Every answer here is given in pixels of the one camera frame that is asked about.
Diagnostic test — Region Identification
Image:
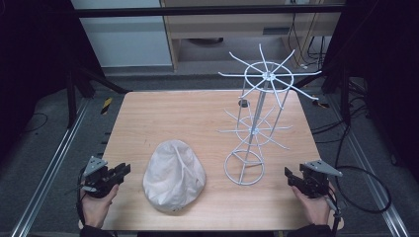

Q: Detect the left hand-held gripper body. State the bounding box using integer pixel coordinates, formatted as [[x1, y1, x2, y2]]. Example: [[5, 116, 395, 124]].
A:
[[80, 155, 121, 199]]

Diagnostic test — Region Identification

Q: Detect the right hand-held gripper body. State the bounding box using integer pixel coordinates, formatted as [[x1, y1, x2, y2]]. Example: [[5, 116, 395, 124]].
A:
[[297, 159, 344, 199]]

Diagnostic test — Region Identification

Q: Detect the person's right hand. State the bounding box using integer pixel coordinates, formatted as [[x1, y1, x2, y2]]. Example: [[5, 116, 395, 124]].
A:
[[291, 184, 338, 227]]

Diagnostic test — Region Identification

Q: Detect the person's left hand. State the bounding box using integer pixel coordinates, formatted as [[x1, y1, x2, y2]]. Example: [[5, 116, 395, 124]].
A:
[[79, 184, 120, 229]]

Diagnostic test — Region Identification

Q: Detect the white cloth hat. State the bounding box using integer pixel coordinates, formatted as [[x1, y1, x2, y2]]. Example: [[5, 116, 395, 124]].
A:
[[141, 139, 208, 213]]

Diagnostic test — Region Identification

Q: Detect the yellow black striped tape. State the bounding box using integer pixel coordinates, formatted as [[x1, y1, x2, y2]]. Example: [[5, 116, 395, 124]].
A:
[[100, 97, 114, 116]]

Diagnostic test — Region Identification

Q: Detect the black metal stand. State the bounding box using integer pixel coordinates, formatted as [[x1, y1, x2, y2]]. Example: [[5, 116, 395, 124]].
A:
[[293, 62, 355, 127], [63, 63, 131, 129]]

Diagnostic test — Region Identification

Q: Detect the white cabinet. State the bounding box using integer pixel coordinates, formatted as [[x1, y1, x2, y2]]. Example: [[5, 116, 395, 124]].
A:
[[70, 0, 174, 68]]

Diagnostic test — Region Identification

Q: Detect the light wooden desk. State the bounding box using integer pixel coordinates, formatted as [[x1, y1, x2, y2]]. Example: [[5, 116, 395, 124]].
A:
[[160, 0, 347, 73]]

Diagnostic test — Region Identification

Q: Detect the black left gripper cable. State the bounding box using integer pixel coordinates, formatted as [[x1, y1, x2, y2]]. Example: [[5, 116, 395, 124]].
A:
[[64, 167, 87, 228]]

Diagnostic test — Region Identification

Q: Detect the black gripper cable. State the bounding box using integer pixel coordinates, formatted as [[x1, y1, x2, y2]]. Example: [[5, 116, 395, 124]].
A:
[[324, 192, 344, 235], [64, 167, 87, 228]]

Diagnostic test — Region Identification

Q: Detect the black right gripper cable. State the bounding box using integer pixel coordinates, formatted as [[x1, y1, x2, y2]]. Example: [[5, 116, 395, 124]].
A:
[[324, 192, 344, 235]]

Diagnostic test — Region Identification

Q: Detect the aluminium floor rail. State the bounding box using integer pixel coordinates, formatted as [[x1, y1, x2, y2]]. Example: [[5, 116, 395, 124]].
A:
[[324, 93, 411, 237], [9, 97, 92, 237]]

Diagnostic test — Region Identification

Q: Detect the black looped floor cable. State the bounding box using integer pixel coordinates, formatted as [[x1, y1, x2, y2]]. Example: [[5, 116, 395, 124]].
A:
[[334, 121, 393, 215]]

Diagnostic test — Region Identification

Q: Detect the white wire hanging rack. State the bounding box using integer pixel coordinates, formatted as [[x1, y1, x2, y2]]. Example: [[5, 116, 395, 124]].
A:
[[216, 43, 323, 188]]

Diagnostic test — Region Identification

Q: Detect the black horizontal frame bar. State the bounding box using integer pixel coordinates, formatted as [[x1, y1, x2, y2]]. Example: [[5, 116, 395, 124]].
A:
[[73, 4, 345, 19]]

